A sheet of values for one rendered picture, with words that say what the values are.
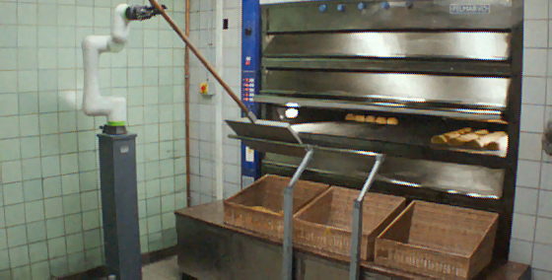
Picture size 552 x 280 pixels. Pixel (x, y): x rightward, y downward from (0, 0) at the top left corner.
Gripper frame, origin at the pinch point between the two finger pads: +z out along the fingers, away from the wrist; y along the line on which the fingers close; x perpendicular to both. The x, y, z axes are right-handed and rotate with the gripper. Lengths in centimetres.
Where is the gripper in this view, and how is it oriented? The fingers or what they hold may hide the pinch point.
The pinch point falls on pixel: (160, 9)
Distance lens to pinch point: 291.2
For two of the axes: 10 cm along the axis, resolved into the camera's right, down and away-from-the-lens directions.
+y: -4.3, 8.1, -4.0
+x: -4.7, -5.8, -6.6
